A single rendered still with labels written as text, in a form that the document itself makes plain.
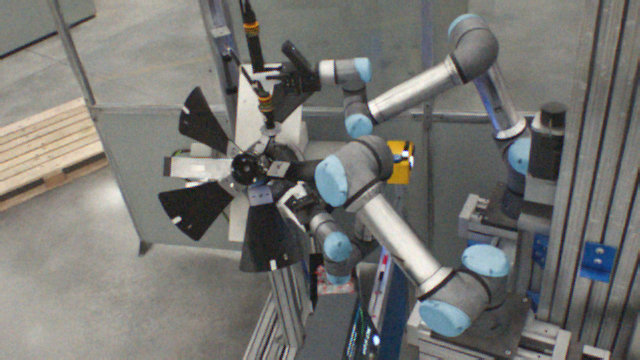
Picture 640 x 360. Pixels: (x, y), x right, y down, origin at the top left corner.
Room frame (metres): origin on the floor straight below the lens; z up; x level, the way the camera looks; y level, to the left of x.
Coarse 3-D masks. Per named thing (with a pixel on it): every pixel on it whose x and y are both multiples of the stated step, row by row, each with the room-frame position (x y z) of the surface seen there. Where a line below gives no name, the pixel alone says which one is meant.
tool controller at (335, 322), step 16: (320, 304) 1.01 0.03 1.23; (336, 304) 0.99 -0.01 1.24; (352, 304) 0.97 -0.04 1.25; (320, 320) 0.95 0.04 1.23; (336, 320) 0.94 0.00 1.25; (352, 320) 0.93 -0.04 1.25; (368, 320) 0.98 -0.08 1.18; (320, 336) 0.90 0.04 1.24; (336, 336) 0.89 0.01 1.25; (352, 336) 0.89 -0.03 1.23; (368, 336) 0.95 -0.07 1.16; (304, 352) 0.87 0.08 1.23; (320, 352) 0.86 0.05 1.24; (336, 352) 0.84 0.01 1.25; (352, 352) 0.86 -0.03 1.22; (368, 352) 0.91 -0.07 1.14
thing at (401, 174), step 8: (392, 144) 1.89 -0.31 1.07; (400, 144) 1.89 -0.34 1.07; (400, 152) 1.83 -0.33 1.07; (408, 152) 1.83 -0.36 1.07; (400, 160) 1.78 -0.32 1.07; (408, 160) 1.78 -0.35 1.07; (400, 168) 1.76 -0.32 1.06; (408, 168) 1.75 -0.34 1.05; (392, 176) 1.77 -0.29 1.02; (400, 176) 1.76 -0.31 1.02; (408, 176) 1.75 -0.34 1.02
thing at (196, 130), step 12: (192, 96) 1.90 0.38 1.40; (192, 108) 1.89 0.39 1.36; (204, 108) 1.85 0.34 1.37; (180, 120) 1.93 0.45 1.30; (192, 120) 1.89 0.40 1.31; (204, 120) 1.85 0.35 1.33; (216, 120) 1.81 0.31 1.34; (180, 132) 1.93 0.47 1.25; (192, 132) 1.89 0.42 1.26; (204, 132) 1.85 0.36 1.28; (216, 132) 1.81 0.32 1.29; (204, 144) 1.87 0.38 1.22; (216, 144) 1.82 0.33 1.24
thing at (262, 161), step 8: (240, 152) 1.70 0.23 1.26; (248, 152) 1.69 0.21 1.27; (232, 160) 1.69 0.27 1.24; (240, 160) 1.69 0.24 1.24; (248, 160) 1.68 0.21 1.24; (256, 160) 1.67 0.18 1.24; (264, 160) 1.69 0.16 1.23; (272, 160) 1.75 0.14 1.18; (232, 168) 1.68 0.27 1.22; (240, 168) 1.67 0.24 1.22; (256, 168) 1.66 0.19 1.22; (232, 176) 1.66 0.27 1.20; (240, 176) 1.66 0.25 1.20; (248, 176) 1.64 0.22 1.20; (256, 176) 1.64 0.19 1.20; (264, 176) 1.65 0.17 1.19; (248, 184) 1.63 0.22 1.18; (256, 184) 1.64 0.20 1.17; (264, 184) 1.70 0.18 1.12; (272, 184) 1.70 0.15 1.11
